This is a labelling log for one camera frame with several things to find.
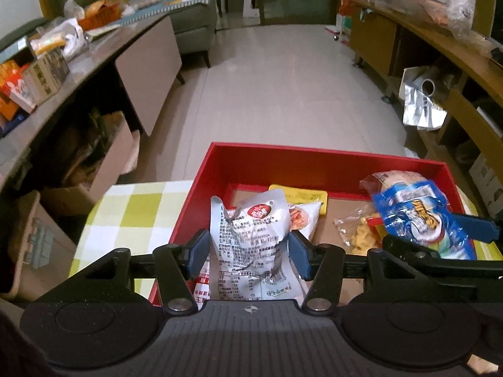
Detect red white barcode snack pack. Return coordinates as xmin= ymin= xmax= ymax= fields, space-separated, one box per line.
xmin=193 ymin=258 xmax=211 ymax=310

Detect clear bag yellow crackers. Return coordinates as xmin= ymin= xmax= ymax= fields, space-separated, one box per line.
xmin=334 ymin=203 xmax=382 ymax=256

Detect blue snack packet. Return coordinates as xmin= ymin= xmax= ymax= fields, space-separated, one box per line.
xmin=372 ymin=180 xmax=477 ymax=260

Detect white noodle snack pack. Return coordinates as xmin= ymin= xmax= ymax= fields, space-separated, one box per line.
xmin=289 ymin=201 xmax=323 ymax=241

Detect silver white foil pouch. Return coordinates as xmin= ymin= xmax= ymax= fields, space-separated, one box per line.
xmin=209 ymin=190 xmax=304 ymax=301

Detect spicy stick pack yellow label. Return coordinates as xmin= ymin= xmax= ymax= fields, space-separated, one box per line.
xmin=268 ymin=184 xmax=328 ymax=215

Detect clear bag round bread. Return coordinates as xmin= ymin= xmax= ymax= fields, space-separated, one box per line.
xmin=360 ymin=170 xmax=436 ymax=207

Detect red yellow snack bag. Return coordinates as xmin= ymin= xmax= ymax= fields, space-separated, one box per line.
xmin=367 ymin=215 xmax=388 ymax=248

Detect person's hand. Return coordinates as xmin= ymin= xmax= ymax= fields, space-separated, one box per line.
xmin=467 ymin=355 xmax=499 ymax=375

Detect green checked tablecloth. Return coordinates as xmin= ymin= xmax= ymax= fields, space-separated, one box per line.
xmin=69 ymin=180 xmax=193 ymax=276

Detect red cardboard box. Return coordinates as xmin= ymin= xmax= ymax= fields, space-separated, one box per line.
xmin=170 ymin=143 xmax=462 ymax=244

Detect cardboard box under counter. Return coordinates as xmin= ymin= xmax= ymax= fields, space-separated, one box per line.
xmin=42 ymin=112 xmax=135 ymax=215

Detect silver foil bag on floor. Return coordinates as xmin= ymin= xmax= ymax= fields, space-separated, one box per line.
xmin=399 ymin=66 xmax=448 ymax=131

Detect clear plastic bag on shelf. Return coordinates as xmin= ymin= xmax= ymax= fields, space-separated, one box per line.
xmin=446 ymin=0 xmax=475 ymax=39

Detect beige carton box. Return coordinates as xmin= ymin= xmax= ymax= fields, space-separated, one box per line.
xmin=21 ymin=48 xmax=70 ymax=106

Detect grey sofa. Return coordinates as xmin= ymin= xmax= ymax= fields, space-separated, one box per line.
xmin=170 ymin=0 xmax=218 ymax=68

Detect orange box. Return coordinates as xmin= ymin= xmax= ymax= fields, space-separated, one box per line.
xmin=1 ymin=60 xmax=25 ymax=122

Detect white plastic bag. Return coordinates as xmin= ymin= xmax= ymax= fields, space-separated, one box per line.
xmin=30 ymin=18 xmax=87 ymax=60

